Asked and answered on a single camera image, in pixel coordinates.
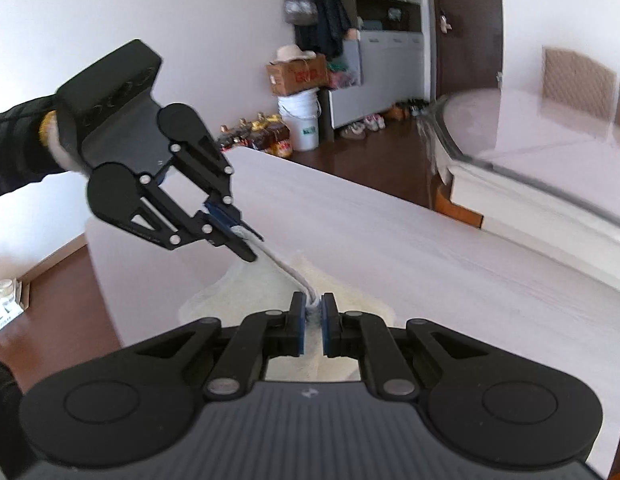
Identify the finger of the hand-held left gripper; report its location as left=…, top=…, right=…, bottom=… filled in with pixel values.
left=132, top=175, right=259, bottom=263
left=171, top=132, right=264, bottom=242

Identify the dark brown door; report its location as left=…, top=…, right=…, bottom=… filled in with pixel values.
left=429, top=0, right=506, bottom=99

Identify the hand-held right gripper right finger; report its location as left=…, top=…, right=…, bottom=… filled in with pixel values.
left=321, top=292, right=495, bottom=402

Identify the white cardboard box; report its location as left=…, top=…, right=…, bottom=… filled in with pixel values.
left=0, top=299, right=26, bottom=336

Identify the large printed cardboard box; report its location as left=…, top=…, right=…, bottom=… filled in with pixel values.
left=266, top=53, right=330, bottom=97

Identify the beige woven chair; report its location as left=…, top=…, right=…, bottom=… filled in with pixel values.
left=541, top=45, right=619, bottom=122

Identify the grey storage cabinet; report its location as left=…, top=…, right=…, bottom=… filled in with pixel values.
left=329, top=0, right=434, bottom=129

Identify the grey hanging bag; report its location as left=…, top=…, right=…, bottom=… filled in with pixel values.
left=283, top=0, right=319, bottom=26

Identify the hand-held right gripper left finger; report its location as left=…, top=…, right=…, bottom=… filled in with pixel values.
left=122, top=292, right=307, bottom=402

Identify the person's left forearm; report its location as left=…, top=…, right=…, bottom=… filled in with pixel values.
left=0, top=95, right=61, bottom=202

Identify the colourful bag pile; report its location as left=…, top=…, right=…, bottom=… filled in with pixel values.
left=327, top=57, right=363, bottom=92

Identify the dark hanging coat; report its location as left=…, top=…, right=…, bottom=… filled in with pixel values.
left=294, top=0, right=352, bottom=59

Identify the group of cooking oil bottles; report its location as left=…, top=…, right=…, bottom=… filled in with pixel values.
left=217, top=112, right=293, bottom=158

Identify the cream terry towel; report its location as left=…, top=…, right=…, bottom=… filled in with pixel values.
left=177, top=224, right=397, bottom=382

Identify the person's left hand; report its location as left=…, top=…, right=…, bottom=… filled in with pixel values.
left=38, top=109, right=94, bottom=177

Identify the white plastic bucket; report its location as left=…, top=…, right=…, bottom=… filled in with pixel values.
left=278, top=90, right=321, bottom=152

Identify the white glass-topped dining table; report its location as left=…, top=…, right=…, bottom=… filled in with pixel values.
left=419, top=87, right=620, bottom=292

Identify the row of shoes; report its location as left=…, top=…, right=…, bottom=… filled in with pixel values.
left=339, top=99, right=431, bottom=140

